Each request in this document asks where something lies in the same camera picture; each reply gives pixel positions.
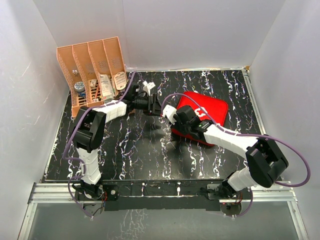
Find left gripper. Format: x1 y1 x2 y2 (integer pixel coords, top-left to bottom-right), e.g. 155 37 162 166
133 94 164 117

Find red black medicine case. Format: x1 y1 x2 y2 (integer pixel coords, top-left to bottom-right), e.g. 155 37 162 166
171 91 229 146

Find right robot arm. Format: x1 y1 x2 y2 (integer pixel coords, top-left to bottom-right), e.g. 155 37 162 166
171 105 289 199

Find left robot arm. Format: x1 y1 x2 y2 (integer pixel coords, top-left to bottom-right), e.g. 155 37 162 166
72 83 161 200

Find white medicine box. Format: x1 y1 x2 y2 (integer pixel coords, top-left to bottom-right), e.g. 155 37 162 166
99 74 115 101

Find small medicine boxes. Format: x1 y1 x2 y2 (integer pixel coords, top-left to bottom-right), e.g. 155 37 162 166
89 79 101 104

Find oval blister card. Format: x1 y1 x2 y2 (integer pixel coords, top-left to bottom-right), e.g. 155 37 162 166
113 71 127 91

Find orange plastic file organizer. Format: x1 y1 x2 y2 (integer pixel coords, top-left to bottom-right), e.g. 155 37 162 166
56 36 128 118

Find round blue tin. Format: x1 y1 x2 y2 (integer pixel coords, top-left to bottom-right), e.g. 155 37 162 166
74 81 86 97

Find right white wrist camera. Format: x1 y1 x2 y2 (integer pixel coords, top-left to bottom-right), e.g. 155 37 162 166
161 104 177 125

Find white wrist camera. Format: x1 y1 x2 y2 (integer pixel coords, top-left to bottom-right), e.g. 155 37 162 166
142 80 156 96
161 104 177 125

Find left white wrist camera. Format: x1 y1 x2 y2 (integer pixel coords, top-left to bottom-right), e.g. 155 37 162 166
142 80 156 96

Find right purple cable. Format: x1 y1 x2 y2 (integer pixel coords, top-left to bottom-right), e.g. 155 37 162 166
161 92 312 220

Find purple cable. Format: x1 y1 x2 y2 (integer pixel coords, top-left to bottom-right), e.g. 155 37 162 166
161 92 312 220
62 70 148 221

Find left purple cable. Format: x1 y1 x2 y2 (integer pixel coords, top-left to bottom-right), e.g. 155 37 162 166
62 70 148 221

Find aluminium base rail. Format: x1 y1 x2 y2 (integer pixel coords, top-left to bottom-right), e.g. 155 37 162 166
18 180 309 240

